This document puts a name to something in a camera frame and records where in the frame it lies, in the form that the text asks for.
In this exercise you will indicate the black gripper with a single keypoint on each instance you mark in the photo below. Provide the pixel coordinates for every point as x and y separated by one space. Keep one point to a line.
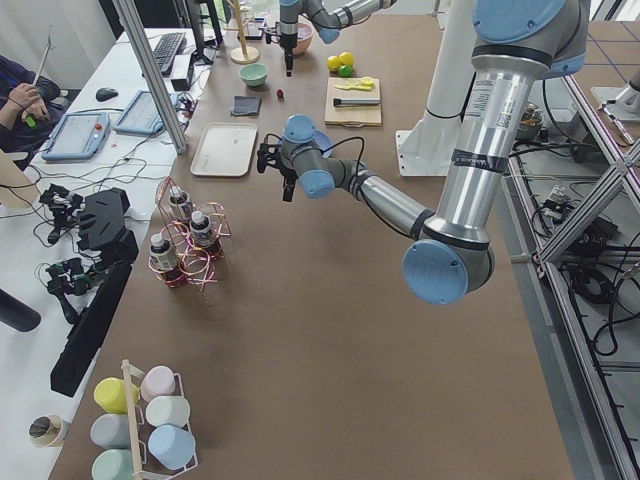
288 41
287 175

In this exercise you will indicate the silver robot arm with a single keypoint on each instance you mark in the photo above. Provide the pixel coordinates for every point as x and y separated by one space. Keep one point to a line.
492 53
327 24

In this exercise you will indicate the blue plate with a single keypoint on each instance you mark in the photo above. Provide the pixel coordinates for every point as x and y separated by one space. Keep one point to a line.
324 143

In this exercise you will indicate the pink bowl with ice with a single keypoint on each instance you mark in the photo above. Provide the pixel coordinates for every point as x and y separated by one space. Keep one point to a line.
304 38

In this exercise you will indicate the green bowl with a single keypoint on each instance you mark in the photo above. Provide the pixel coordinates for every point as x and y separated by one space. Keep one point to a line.
254 75

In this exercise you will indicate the wooden mug tree stand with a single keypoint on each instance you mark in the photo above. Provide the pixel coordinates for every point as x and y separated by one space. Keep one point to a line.
244 54

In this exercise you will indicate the yellow lemon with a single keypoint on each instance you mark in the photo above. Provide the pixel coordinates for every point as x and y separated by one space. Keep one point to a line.
333 63
346 58

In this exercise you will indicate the green lime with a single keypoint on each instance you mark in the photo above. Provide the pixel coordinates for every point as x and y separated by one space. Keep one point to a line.
345 71

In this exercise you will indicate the steel muddler black tip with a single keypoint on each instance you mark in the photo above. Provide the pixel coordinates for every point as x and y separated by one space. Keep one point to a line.
355 102

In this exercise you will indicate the grey folded cloth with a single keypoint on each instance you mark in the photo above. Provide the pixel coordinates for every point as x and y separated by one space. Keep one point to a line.
246 106

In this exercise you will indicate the cream rectangular tray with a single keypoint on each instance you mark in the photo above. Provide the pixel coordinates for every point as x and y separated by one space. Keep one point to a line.
225 150

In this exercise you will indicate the wooden cutting board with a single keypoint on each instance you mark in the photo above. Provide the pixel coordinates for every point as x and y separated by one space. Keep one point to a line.
352 116

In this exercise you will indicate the dark drink bottle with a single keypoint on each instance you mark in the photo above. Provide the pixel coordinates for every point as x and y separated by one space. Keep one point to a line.
180 203
163 259
202 233

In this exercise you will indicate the black keyboard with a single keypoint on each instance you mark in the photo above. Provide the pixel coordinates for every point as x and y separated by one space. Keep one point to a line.
169 46

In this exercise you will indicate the white pillar base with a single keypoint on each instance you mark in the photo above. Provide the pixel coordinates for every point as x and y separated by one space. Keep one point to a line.
426 149

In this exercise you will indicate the blue teach pendant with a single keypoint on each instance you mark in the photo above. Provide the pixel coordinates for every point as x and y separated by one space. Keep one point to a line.
140 117
77 137

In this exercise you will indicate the black computer mouse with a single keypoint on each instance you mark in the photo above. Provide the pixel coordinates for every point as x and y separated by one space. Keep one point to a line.
105 94

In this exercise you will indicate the pink cup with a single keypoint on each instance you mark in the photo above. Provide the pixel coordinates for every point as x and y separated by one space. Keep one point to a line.
158 381

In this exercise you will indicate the white cup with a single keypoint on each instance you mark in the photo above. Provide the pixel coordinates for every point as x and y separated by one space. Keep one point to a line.
173 410

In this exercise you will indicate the seated person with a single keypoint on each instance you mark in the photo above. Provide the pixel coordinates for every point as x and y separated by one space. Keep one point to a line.
28 112

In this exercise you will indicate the yellow cup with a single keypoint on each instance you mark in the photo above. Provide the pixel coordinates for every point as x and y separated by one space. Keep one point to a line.
109 394

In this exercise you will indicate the blue cup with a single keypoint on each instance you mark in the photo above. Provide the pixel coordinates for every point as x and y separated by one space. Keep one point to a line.
173 447

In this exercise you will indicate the grey cup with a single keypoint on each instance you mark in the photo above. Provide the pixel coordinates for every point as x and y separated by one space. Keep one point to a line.
111 431

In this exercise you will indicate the white cup rack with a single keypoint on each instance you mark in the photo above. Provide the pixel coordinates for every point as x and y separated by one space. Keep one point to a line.
145 465

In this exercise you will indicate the green cup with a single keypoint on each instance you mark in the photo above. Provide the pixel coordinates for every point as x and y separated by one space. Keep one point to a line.
113 464

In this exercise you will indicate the tape roll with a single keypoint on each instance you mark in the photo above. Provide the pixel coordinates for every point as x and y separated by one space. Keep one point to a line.
48 431

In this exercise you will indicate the copper wire bottle rack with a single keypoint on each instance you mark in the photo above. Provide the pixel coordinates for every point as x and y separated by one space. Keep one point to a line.
197 267

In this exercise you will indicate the aluminium frame post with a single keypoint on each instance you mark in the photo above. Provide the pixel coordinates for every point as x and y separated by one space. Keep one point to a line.
132 24

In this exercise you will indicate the black camera gripper device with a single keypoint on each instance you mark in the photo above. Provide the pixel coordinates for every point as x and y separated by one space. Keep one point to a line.
100 219

